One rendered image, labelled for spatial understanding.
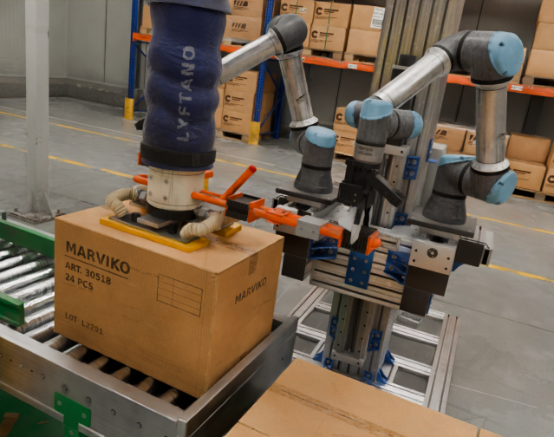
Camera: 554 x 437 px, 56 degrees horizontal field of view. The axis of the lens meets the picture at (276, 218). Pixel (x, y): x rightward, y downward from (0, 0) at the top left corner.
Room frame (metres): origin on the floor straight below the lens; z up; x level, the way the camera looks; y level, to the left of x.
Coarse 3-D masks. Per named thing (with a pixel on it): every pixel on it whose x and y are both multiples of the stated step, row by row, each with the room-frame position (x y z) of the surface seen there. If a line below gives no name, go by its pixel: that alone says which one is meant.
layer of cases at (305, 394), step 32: (288, 384) 1.39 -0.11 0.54; (320, 384) 1.42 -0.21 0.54; (352, 384) 1.44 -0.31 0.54; (256, 416) 1.22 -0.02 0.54; (288, 416) 1.24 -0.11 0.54; (320, 416) 1.26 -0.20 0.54; (352, 416) 1.28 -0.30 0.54; (384, 416) 1.30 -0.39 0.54; (416, 416) 1.32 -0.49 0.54; (448, 416) 1.34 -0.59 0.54
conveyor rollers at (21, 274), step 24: (0, 240) 2.23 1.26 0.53; (0, 264) 1.94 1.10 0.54; (24, 264) 1.96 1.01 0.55; (48, 264) 2.04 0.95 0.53; (0, 288) 1.74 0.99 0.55; (24, 288) 1.77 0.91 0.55; (48, 288) 1.82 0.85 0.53; (24, 312) 1.62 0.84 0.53; (48, 312) 1.62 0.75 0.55; (48, 336) 1.50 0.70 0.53; (96, 360) 1.37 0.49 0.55; (144, 384) 1.29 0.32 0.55
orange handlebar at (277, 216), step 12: (144, 180) 1.57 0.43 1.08; (192, 192) 1.49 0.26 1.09; (204, 192) 1.52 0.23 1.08; (216, 204) 1.45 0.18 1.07; (264, 216) 1.39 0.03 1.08; (276, 216) 1.37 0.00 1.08; (288, 216) 1.40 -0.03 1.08; (300, 216) 1.39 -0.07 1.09; (324, 228) 1.32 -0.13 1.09; (336, 228) 1.34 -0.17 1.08
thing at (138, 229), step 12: (108, 216) 1.52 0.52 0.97; (132, 216) 1.48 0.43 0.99; (120, 228) 1.46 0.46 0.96; (132, 228) 1.44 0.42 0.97; (144, 228) 1.44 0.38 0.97; (156, 228) 1.45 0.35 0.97; (168, 228) 1.43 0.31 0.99; (156, 240) 1.40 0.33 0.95; (168, 240) 1.38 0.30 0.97; (180, 240) 1.38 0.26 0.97; (192, 240) 1.41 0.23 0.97; (204, 240) 1.42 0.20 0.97
